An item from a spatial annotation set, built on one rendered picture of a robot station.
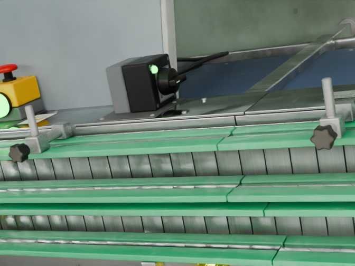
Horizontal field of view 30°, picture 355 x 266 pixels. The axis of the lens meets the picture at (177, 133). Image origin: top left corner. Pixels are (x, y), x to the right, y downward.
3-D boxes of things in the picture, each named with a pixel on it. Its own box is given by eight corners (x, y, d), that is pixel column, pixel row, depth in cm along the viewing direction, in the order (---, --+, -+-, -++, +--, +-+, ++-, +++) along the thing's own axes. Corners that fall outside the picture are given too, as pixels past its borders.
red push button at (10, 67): (-6, 86, 122) (-10, 68, 121) (8, 81, 125) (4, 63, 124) (11, 84, 120) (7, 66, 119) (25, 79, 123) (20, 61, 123)
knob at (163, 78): (171, 91, 111) (189, 89, 109) (159, 98, 107) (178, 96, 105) (166, 65, 109) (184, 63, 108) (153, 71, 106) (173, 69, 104)
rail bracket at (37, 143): (58, 136, 111) (7, 163, 99) (48, 93, 109) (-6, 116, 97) (78, 135, 109) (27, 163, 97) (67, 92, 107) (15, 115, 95)
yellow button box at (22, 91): (17, 112, 129) (-8, 123, 123) (8, 75, 127) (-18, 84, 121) (46, 109, 126) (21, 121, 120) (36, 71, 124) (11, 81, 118)
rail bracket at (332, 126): (332, 119, 89) (306, 151, 78) (325, 65, 87) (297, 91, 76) (362, 116, 87) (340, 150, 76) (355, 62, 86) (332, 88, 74)
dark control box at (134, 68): (138, 101, 117) (114, 115, 109) (129, 57, 115) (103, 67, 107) (179, 97, 113) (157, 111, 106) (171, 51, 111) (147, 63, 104)
